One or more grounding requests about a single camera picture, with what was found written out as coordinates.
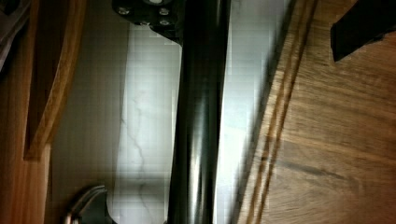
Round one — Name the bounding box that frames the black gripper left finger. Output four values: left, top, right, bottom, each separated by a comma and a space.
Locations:
112, 0, 185, 45

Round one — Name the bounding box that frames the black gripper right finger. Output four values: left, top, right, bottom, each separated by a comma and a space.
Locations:
331, 0, 396, 62

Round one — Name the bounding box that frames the wooden drawer box organizer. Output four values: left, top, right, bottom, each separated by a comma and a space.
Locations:
1, 0, 88, 224

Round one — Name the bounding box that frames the wooden cutting board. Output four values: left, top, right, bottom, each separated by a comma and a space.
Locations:
234, 0, 396, 224

